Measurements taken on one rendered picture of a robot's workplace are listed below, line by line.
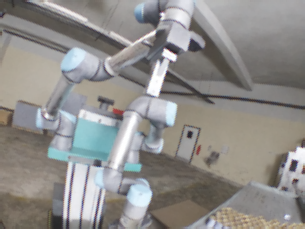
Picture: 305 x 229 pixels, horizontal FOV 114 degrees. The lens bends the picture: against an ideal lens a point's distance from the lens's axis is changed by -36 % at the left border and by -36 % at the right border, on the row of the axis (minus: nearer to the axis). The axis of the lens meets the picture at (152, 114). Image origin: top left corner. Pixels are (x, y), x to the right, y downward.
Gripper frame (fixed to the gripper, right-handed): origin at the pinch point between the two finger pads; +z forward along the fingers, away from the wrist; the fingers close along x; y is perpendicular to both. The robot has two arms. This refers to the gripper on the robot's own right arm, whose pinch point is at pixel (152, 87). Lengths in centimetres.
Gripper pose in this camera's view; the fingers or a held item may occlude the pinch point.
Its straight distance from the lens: 33.9
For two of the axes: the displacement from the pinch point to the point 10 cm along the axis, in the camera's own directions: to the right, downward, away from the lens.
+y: -8.9, -3.0, -3.5
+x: 3.5, 0.6, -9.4
